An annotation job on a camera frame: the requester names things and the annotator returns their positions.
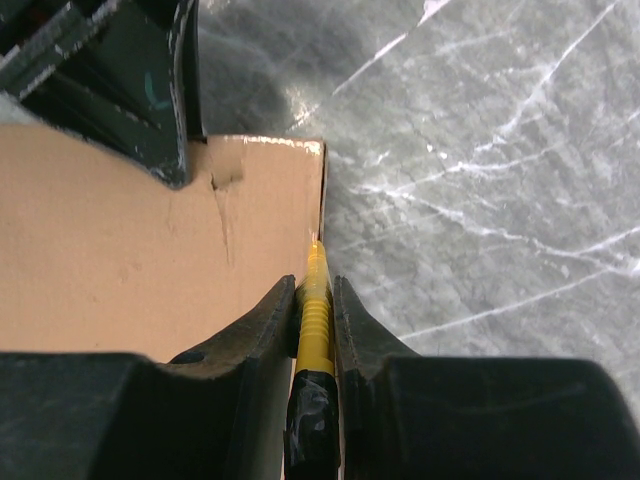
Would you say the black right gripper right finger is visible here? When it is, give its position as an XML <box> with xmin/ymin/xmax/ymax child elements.
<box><xmin>333</xmin><ymin>276</ymin><xmax>639</xmax><ymax>479</ymax></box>

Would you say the brown cardboard express box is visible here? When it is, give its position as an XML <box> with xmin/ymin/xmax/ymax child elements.
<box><xmin>1</xmin><ymin>125</ymin><xmax>326</xmax><ymax>364</ymax></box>

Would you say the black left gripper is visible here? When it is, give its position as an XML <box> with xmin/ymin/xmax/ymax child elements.
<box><xmin>1</xmin><ymin>0</ymin><xmax>205</xmax><ymax>189</ymax></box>

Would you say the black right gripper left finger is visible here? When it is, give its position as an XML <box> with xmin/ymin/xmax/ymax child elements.
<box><xmin>1</xmin><ymin>275</ymin><xmax>295</xmax><ymax>479</ymax></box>

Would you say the yellow utility knife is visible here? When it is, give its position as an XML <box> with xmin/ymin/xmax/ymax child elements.
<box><xmin>284</xmin><ymin>240</ymin><xmax>340</xmax><ymax>479</ymax></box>

